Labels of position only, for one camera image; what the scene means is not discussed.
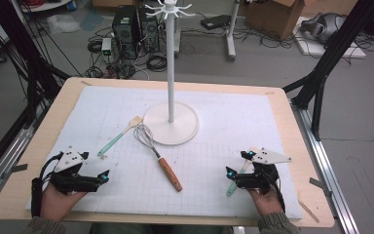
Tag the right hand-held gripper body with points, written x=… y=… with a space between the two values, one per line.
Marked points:
x=259 y=180

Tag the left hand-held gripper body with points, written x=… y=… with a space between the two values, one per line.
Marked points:
x=68 y=182

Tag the white utensil rack stand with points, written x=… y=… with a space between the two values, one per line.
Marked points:
x=170 y=65

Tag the person's left hand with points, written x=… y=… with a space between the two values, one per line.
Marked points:
x=56 y=204

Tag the person's right hand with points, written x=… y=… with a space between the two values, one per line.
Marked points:
x=268 y=204

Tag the white grid mat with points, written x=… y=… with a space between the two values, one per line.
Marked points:
x=207 y=182

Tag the wooden table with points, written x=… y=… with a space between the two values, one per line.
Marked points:
x=302 y=136

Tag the small white box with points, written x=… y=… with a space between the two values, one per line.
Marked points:
x=106 y=45

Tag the white metal stand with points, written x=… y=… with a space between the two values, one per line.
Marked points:
x=231 y=35

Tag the white floor board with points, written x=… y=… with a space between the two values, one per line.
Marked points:
x=311 y=48

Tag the black computer tower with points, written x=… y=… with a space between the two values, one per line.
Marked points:
x=149 y=32
x=125 y=32

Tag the clear plastic bag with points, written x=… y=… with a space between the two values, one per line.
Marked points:
x=63 y=23

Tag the blue cloth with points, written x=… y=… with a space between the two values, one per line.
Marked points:
x=92 y=20

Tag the flat black device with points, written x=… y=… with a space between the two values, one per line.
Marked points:
x=215 y=22

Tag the open cardboard box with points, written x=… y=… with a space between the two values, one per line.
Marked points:
x=269 y=19

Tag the grey and black device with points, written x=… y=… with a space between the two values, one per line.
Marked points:
x=324 y=27

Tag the round white table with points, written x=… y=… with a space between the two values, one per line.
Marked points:
x=45 y=6

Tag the grey metal bracket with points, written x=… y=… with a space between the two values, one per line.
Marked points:
x=18 y=168
x=319 y=185

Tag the aluminium rail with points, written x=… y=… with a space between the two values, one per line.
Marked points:
x=324 y=169
x=9 y=152

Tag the black metal frame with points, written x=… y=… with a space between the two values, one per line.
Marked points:
x=331 y=55
x=29 y=65

